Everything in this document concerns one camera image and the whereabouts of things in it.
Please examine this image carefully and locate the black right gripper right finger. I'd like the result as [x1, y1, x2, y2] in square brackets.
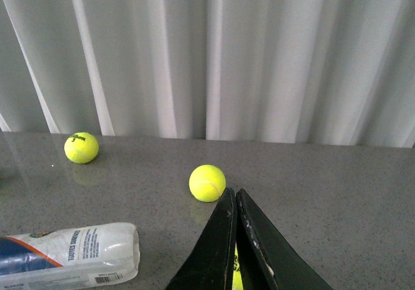
[236, 189, 331, 289]

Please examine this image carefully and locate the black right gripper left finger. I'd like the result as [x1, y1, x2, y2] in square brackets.
[166, 187, 237, 290]

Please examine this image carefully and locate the Wilson tennis ball can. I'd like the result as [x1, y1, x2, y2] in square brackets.
[1, 223, 140, 289]

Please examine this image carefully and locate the Roland Garros tennis ball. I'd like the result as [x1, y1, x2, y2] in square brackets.
[232, 245, 244, 290]

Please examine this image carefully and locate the plain tennis ball centre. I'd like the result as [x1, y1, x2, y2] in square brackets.
[189, 164, 226, 202]

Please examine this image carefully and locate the Wilson tennis ball far left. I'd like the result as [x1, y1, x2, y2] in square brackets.
[64, 132, 99, 164]

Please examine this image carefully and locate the white pleated curtain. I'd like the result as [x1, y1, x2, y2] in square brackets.
[1, 0, 414, 147]

